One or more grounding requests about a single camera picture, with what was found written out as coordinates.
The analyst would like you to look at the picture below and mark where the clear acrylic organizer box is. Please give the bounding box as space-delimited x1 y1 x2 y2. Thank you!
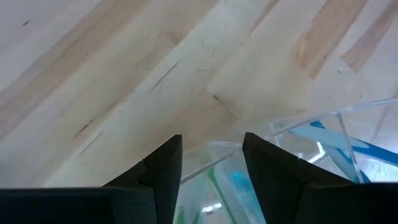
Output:
174 98 398 224

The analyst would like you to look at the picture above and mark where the green toothbrush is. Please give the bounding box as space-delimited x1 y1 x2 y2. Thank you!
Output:
206 167 239 224

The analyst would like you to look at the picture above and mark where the blue white toothbrush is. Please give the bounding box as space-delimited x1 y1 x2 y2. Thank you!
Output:
320 144 373 184
287 119 398 166

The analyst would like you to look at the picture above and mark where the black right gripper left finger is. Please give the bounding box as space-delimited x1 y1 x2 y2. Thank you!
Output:
0 134 183 224

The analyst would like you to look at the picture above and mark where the blue mouthwash bottle white cap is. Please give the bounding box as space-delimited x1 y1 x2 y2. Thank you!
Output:
228 169 265 220

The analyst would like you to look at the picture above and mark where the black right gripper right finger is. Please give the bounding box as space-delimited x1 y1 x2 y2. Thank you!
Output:
242 133 398 224

